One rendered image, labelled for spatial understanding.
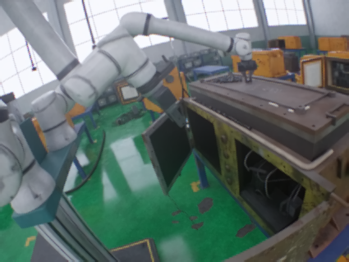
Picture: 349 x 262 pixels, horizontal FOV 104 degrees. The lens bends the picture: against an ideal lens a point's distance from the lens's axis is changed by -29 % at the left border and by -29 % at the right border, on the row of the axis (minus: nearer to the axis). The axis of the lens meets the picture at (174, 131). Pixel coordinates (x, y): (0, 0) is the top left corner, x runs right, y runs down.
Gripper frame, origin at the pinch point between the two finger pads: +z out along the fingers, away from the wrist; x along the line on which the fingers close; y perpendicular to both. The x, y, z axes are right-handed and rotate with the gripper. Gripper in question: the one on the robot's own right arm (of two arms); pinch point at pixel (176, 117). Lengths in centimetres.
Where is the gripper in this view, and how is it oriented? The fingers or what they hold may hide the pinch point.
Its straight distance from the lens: 63.3
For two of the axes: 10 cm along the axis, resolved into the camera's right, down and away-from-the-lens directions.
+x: 4.6, 3.7, -8.1
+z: 5.3, 6.2, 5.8
